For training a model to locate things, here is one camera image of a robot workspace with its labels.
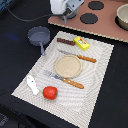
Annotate cream bowl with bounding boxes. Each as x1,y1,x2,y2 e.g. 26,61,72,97
117,4,128,30

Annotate yellow butter box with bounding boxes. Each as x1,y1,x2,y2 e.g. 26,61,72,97
74,36,89,51

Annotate wooden handled knife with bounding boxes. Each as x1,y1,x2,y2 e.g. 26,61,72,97
58,48,98,64

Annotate round wooden plate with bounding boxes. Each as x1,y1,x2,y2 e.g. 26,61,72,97
55,55,82,78

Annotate small grey saucepan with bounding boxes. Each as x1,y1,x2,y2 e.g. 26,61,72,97
27,26,50,56

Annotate wooden handled fork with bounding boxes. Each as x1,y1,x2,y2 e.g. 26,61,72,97
43,70,84,89

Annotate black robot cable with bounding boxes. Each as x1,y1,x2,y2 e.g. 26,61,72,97
5,6,54,23

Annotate red toy tomato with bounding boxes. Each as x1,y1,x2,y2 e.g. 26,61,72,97
42,86,58,100

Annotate white toy fish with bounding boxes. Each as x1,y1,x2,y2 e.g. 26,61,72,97
27,75,39,95

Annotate beige woven placemat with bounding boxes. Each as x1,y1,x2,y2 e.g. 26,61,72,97
12,31,113,128

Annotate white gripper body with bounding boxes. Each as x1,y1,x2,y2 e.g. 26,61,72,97
50,0,84,15

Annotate grey pot with handles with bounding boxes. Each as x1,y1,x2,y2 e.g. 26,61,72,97
61,8,77,24

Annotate black front right burner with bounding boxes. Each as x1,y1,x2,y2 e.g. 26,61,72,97
80,13,98,24

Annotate brown toy sausage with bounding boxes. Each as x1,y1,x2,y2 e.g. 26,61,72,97
57,38,75,46

